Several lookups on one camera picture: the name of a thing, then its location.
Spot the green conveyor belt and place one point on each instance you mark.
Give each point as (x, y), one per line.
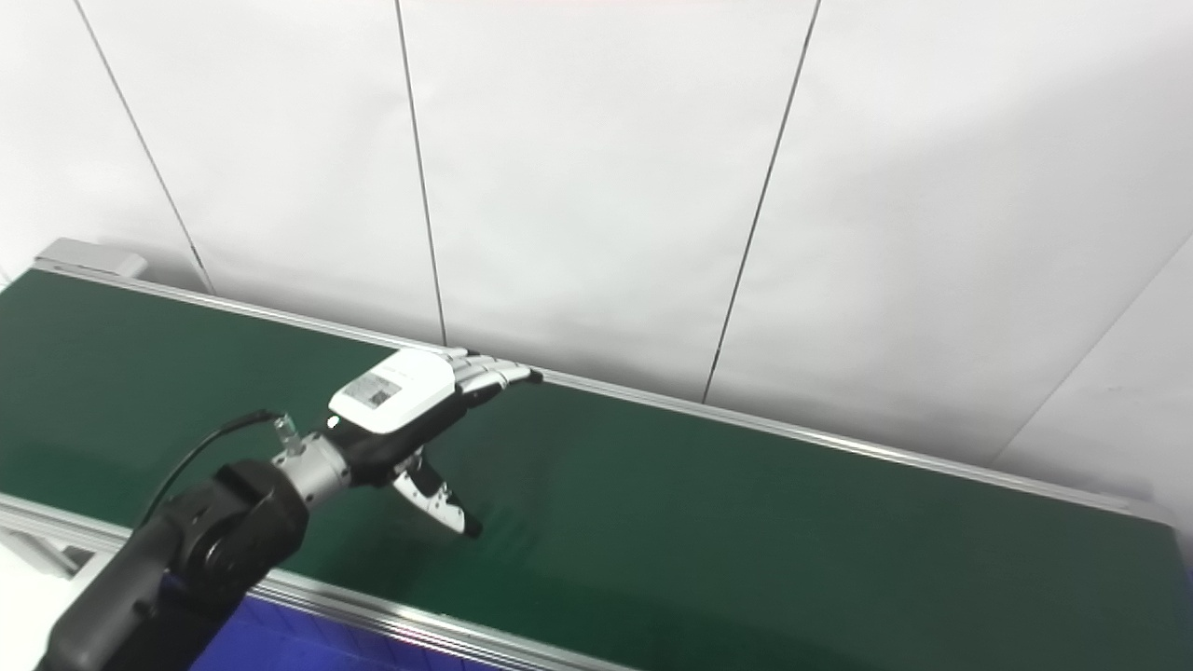
(746, 522)

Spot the gray conveyor end housing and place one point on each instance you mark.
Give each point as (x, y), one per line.
(89, 256)

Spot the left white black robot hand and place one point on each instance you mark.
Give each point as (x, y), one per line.
(401, 391)

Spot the blue plastic bin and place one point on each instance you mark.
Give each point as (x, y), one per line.
(280, 643)

